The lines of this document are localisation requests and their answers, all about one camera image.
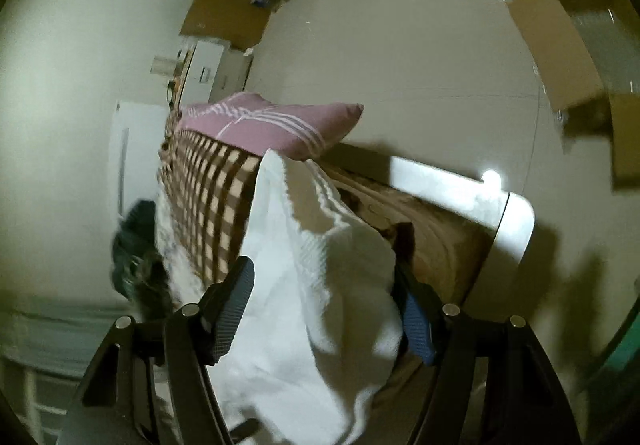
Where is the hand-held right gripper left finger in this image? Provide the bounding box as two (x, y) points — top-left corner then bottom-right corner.
(56, 255), (256, 445)

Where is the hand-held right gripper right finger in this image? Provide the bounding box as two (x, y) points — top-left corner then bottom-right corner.
(394, 263), (583, 445)

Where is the white towel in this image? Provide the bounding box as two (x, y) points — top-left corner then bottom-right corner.
(156, 148), (404, 445)

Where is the wooden table with white edge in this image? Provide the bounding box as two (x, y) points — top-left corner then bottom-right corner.
(320, 160), (498, 306)

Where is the brown checkered blanket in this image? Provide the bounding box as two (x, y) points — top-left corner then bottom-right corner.
(159, 109), (263, 293)

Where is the pink striped pillow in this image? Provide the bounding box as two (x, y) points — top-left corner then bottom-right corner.
(176, 92), (365, 161)

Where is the white storage box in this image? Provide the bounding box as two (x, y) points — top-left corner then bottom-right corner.
(172, 38), (253, 106)

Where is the flat cardboard sheet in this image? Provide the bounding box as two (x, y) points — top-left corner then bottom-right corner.
(179, 0), (281, 51)

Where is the large cardboard box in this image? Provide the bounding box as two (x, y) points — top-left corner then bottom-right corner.
(507, 0), (640, 191)

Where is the white bed frame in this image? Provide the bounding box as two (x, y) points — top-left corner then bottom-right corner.
(390, 156), (536, 306)

